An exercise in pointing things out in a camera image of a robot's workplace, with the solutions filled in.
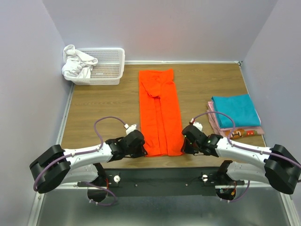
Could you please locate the orange t shirt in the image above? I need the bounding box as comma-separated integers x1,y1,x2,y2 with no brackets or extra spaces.
139,69,183,157

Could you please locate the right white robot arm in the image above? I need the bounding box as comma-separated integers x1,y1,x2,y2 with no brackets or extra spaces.
182,124,301,194

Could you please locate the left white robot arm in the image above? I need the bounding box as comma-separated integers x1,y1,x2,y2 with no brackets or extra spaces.
30,129,146,194

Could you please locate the pink folded t shirt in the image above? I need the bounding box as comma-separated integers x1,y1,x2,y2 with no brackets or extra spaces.
208,113,264,139

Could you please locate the teal folded t shirt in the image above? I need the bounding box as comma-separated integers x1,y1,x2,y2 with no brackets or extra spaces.
211,94,261,129

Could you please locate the white plastic basket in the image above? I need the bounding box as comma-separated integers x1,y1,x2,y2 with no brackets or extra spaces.
68,48,125,85

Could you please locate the white t shirt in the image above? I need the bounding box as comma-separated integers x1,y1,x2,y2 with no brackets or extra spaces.
62,44,98,81

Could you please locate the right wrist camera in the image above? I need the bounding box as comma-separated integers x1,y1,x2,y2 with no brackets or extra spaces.
190,118,203,132

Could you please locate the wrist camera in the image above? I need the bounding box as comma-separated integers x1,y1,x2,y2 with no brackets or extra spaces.
190,118,203,132
124,123,137,135

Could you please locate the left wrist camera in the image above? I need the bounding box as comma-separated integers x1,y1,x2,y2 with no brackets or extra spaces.
124,123,137,135

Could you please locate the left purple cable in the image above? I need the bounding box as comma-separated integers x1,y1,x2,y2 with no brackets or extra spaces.
33,116,118,207

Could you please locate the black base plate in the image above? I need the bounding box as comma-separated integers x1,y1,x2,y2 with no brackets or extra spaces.
91,167,244,197

